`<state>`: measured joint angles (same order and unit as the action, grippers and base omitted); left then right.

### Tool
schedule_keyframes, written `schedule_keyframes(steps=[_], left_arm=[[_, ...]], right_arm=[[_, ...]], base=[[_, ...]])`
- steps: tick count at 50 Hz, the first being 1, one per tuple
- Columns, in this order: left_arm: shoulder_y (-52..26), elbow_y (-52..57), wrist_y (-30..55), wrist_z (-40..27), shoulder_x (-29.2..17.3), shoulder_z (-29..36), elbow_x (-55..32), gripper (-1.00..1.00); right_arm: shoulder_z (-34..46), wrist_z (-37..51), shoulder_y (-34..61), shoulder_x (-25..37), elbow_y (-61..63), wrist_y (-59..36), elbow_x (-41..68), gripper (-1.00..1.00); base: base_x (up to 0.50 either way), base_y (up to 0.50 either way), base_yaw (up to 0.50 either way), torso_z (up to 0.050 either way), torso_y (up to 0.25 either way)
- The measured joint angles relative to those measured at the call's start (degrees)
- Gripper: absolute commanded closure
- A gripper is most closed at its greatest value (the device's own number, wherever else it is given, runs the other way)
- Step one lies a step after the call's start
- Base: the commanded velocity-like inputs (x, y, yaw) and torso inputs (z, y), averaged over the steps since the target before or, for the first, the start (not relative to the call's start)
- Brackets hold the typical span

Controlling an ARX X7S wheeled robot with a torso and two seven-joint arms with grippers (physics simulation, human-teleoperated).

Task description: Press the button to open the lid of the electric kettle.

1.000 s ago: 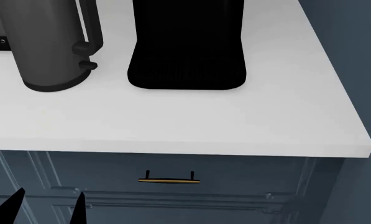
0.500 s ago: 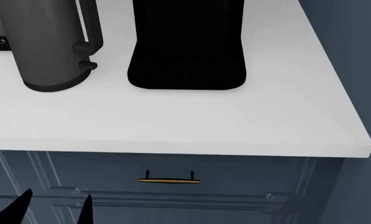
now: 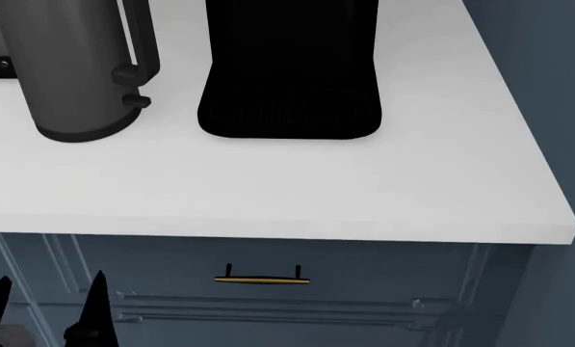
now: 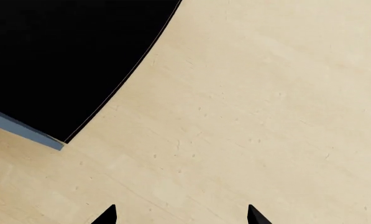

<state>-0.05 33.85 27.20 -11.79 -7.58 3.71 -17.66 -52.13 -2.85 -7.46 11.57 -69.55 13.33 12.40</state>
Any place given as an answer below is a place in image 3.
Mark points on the grey metal electric kettle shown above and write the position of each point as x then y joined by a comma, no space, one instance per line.
70,72

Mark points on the blue panelled cabinet drawer front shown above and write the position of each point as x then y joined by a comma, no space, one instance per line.
364,282

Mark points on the black coffee machine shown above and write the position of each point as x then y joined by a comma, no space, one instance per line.
292,72

